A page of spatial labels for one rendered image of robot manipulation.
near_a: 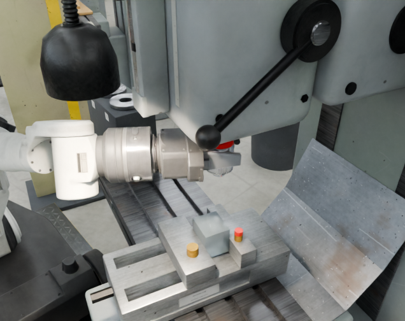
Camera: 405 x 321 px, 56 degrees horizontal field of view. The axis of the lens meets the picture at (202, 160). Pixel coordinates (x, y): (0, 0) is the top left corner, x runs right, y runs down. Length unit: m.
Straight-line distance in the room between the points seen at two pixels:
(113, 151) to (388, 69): 0.41
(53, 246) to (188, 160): 0.99
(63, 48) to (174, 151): 0.27
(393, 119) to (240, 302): 0.47
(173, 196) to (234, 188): 1.58
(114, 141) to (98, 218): 1.86
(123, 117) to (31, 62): 1.29
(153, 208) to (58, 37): 0.69
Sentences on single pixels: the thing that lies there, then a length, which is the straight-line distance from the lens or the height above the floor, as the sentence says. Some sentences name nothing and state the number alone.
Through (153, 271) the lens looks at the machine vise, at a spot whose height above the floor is 1.00.
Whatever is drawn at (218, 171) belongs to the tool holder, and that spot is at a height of 1.22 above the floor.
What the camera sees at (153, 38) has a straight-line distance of 0.48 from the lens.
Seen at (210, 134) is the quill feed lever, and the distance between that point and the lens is 0.42.
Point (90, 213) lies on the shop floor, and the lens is 2.48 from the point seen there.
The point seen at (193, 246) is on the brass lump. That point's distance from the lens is 0.72.
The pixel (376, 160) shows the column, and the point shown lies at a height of 1.13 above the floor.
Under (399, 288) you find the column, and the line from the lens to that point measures 0.99.
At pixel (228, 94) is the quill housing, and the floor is 1.39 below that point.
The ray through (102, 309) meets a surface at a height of 0.85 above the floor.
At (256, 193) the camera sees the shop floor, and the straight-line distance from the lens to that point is 2.56.
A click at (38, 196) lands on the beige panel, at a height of 0.04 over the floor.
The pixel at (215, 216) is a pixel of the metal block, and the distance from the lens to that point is 0.76.
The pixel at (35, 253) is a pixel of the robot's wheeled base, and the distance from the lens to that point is 1.49.
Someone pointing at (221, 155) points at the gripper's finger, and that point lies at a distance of 0.59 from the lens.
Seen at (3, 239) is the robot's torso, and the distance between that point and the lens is 1.35.
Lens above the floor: 1.57
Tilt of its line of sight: 33 degrees down
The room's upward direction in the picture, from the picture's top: straight up
